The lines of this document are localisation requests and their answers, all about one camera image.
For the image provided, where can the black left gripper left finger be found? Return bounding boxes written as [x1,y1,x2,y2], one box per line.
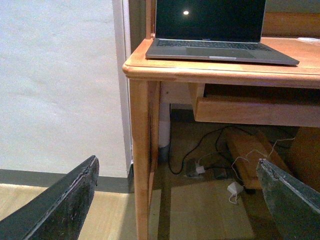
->
[0,155,100,240]

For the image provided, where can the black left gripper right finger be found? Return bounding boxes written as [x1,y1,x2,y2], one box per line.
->
[256,158,320,240]

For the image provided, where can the wooden sliding keyboard tray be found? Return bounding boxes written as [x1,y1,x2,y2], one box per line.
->
[193,95,320,128]

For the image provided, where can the white power adapter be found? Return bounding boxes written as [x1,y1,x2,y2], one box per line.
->
[227,181,244,196]

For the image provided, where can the power strip on floor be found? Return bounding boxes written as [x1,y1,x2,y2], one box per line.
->
[185,158,206,178]

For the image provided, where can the wooden desk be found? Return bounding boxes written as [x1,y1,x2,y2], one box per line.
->
[122,0,320,240]

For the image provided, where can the grey open laptop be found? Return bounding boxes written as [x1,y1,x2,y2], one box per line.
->
[145,0,300,66]

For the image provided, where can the white thin cable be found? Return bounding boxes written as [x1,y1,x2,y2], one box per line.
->
[227,136,296,206]

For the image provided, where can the black cable on floor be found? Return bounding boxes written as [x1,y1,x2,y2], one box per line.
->
[167,126,241,175]

